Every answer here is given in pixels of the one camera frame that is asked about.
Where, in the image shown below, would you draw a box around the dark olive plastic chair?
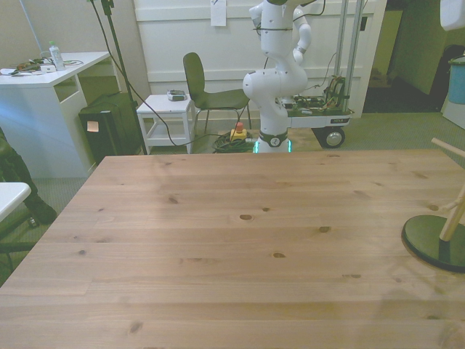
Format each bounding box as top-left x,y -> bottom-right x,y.
182,52 -> 254,134

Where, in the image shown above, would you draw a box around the person leg dark trousers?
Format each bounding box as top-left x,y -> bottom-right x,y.
0,127 -> 58,225

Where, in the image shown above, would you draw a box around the light blue enamel mug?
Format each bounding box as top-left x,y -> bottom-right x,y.
440,0 -> 465,31

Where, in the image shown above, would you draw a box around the wheeled equipment cart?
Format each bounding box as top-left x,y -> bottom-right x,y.
278,0 -> 368,149

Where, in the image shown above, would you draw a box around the small white side table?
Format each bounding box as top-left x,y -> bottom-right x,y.
136,94 -> 195,155

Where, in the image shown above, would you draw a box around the white paper sheet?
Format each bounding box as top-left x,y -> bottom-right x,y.
210,0 -> 227,28

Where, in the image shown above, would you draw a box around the wooden mug tree black base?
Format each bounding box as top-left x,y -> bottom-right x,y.
402,137 -> 465,273

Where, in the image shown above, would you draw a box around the blue bin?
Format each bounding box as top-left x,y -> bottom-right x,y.
448,55 -> 465,105

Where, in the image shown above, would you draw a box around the black tripod stand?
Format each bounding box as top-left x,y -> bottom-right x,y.
100,0 -> 148,156

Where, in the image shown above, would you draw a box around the coiled green cable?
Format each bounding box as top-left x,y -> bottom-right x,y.
211,132 -> 256,154

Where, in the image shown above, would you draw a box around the yellow emergency stop button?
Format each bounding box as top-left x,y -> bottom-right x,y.
230,122 -> 248,143

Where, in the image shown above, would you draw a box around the white desk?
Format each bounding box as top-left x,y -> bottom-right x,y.
0,51 -> 121,180

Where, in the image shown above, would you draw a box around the white seat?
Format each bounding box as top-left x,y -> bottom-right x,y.
0,181 -> 32,223

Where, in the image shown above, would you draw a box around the clear plastic bottle green cap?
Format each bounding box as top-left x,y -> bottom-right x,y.
48,40 -> 67,72

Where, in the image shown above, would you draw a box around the long black cable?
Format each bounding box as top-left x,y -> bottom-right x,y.
88,0 -> 222,148

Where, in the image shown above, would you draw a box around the pile of wires and tools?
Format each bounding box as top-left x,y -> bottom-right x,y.
9,57 -> 52,76

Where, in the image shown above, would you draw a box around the black suitcase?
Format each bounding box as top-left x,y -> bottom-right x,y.
78,93 -> 143,165

